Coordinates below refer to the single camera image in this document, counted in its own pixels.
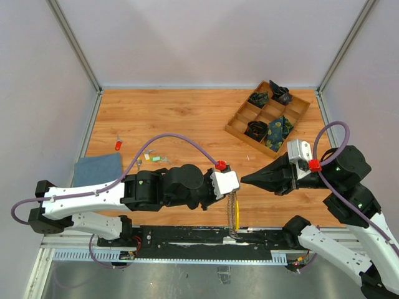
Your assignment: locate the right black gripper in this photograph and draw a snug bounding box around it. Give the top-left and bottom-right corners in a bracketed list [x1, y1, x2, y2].
[239, 148, 338, 193]

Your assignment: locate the large keyring with yellow handle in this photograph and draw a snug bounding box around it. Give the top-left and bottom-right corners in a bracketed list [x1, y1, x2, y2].
[227, 191, 240, 240]

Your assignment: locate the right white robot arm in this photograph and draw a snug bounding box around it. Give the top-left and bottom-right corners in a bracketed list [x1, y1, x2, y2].
[241, 145, 398, 298]

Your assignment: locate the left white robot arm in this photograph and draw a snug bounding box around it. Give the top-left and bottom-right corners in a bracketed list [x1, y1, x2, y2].
[28, 164, 228, 234]

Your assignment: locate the blue yellow leaf tie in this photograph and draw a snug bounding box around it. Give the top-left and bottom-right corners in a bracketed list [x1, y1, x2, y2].
[265, 115, 294, 152]

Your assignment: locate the black orange rolled tie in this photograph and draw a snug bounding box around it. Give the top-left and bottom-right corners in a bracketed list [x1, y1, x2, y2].
[244, 121, 268, 142]

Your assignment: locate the wooden compartment tray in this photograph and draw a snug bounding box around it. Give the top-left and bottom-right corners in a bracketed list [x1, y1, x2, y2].
[224, 81, 310, 159]

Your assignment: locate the key with green tag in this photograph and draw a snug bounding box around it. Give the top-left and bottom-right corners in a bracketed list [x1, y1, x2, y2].
[150, 156, 171, 164]

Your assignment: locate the key with yellow tag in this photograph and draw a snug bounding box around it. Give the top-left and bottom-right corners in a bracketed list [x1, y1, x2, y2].
[134, 155, 143, 171]

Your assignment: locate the green patterned rolled tie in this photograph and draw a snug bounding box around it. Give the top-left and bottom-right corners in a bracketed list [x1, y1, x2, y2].
[248, 92, 269, 108]

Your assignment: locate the dark rolled tie top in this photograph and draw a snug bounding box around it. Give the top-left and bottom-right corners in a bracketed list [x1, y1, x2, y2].
[269, 80, 292, 106]

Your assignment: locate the key with red tag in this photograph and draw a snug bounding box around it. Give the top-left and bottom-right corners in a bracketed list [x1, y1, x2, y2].
[115, 135, 123, 151]

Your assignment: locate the folded blue cloth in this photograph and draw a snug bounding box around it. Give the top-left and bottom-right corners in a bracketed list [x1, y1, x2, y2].
[72, 153, 123, 187]

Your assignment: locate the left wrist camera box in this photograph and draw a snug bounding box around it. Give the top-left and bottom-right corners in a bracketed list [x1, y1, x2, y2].
[210, 171, 240, 201]

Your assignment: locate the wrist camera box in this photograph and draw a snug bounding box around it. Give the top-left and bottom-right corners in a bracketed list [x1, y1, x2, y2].
[287, 139, 313, 179]
[210, 171, 240, 201]

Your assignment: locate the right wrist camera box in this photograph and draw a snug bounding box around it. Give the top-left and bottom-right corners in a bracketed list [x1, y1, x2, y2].
[287, 139, 313, 179]

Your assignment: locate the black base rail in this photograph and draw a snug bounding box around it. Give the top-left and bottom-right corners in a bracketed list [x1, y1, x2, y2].
[96, 225, 305, 261]

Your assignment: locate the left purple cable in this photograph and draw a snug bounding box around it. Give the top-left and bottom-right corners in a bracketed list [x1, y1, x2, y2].
[11, 133, 227, 227]

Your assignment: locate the purple cable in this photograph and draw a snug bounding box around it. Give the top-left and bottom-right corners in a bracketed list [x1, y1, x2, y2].
[308, 121, 399, 250]
[11, 133, 227, 227]

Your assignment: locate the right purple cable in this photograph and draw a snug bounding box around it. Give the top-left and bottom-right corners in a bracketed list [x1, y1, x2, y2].
[308, 121, 399, 250]

